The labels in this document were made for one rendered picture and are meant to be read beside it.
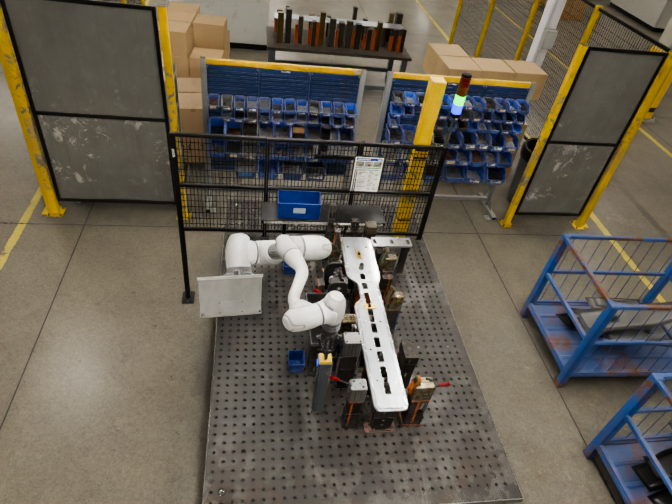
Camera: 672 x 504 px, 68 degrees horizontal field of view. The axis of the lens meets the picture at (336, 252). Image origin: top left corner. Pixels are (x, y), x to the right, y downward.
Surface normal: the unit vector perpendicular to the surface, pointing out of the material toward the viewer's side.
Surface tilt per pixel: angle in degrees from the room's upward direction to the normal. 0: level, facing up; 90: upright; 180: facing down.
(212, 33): 90
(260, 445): 0
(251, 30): 90
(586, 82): 91
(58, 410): 0
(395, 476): 0
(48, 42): 90
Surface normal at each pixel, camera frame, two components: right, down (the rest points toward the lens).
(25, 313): 0.12, -0.75
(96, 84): 0.08, 0.68
